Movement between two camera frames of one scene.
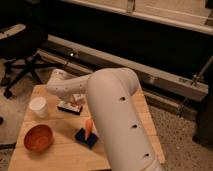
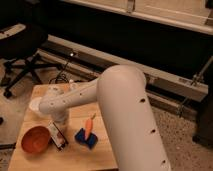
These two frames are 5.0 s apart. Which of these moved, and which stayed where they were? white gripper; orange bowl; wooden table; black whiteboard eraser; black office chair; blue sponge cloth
Moved: black whiteboard eraser; white gripper
Stayed: black office chair; wooden table; orange bowl; blue sponge cloth
